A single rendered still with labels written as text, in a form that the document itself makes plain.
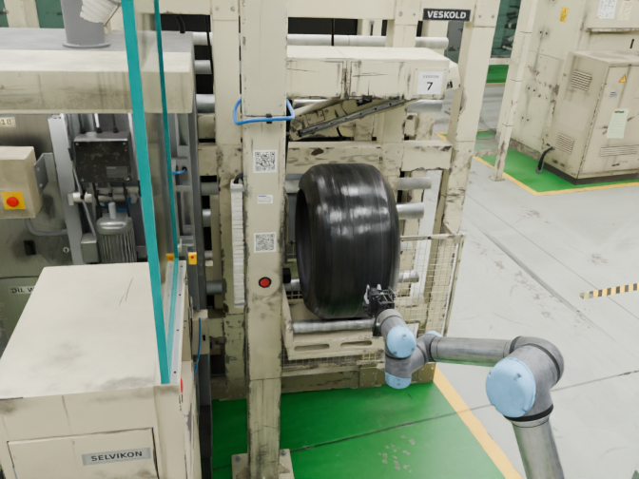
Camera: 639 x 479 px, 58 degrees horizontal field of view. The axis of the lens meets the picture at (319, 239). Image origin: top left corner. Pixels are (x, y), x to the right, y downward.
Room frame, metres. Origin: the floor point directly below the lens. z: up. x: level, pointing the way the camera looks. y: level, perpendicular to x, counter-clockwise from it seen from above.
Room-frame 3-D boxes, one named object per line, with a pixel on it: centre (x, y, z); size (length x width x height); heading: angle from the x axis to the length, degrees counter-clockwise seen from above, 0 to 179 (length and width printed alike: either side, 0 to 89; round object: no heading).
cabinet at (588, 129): (5.99, -2.92, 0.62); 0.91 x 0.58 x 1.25; 110
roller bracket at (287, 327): (1.83, 0.12, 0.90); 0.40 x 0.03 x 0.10; 12
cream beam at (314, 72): (2.18, -0.11, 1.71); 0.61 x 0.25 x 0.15; 102
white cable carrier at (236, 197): (1.75, 0.27, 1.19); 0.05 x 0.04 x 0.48; 12
